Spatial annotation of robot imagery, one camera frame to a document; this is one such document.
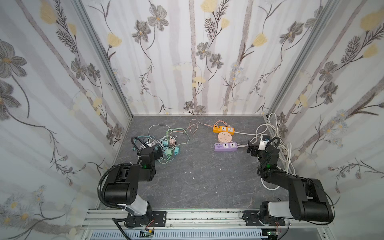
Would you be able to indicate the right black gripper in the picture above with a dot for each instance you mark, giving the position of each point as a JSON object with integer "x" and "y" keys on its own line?
{"x": 254, "y": 150}

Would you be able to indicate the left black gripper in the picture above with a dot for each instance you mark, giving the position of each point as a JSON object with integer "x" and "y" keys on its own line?
{"x": 157, "y": 151}

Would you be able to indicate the teal charger plug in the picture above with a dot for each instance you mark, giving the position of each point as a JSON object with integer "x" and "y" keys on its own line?
{"x": 176, "y": 151}

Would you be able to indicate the purple power strip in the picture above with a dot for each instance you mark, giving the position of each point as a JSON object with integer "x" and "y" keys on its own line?
{"x": 225, "y": 147}

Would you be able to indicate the orange power strip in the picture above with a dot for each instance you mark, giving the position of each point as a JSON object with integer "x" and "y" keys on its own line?
{"x": 220, "y": 129}

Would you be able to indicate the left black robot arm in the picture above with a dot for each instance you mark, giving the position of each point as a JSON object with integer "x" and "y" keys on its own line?
{"x": 118, "y": 186}

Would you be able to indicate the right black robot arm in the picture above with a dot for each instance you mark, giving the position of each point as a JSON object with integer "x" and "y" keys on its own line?
{"x": 307, "y": 200}

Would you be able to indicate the green charger plug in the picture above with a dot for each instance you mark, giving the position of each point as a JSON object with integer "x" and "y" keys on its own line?
{"x": 169, "y": 152}

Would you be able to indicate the round pink power socket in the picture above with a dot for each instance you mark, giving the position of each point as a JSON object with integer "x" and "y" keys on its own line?
{"x": 224, "y": 137}

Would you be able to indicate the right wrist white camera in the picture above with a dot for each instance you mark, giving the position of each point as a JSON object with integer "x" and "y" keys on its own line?
{"x": 264, "y": 139}

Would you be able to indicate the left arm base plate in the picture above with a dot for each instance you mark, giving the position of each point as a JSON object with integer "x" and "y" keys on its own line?
{"x": 152, "y": 219}

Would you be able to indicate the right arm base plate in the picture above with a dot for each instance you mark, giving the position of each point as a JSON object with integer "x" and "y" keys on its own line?
{"x": 255, "y": 219}

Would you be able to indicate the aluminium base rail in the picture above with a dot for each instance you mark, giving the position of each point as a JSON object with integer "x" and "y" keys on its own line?
{"x": 198, "y": 224}

